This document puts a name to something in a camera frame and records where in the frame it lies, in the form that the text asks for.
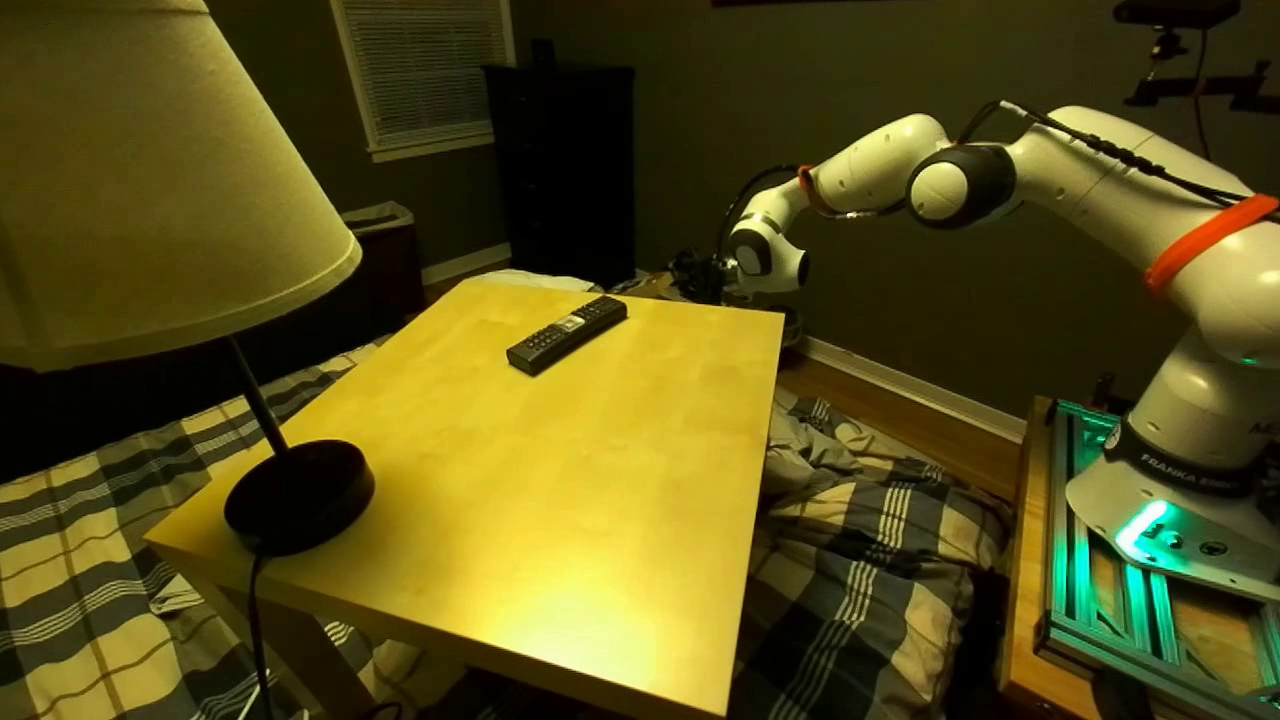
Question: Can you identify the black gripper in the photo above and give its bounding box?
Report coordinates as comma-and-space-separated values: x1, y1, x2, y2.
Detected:
669, 243, 735, 307

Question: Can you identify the black remote control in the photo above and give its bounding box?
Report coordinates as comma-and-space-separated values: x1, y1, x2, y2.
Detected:
505, 290, 632, 378

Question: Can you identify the white pillow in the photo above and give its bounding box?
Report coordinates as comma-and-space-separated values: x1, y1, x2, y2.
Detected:
456, 266, 609, 298

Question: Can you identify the tall dark cabinet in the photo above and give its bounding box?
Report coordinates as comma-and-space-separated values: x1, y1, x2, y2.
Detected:
478, 39, 641, 296

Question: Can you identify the light wooden side table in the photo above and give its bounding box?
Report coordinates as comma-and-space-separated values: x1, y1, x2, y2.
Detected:
144, 272, 790, 720

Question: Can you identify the dark waste bin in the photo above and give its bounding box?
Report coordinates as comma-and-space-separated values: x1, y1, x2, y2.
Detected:
338, 194, 431, 335

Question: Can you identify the white framed window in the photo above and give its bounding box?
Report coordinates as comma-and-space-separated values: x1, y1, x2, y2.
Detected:
327, 0, 518, 167

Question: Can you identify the plaid blanket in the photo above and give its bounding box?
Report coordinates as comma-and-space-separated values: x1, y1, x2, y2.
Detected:
0, 335, 1021, 720

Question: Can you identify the green lit robot mounting platform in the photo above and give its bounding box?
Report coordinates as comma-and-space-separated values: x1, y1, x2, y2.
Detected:
995, 393, 1280, 720

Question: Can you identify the table lamp with cream shade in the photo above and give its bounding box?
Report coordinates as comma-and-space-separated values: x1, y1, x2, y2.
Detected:
0, 0, 381, 558

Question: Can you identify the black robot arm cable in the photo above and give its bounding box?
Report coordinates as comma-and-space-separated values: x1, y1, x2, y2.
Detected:
724, 95, 1262, 257

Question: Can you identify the black camera stand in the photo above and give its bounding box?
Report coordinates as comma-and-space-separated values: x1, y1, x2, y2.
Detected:
1113, 0, 1280, 119

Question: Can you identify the black lamp power cable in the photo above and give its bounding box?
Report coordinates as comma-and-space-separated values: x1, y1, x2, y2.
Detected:
240, 549, 286, 720

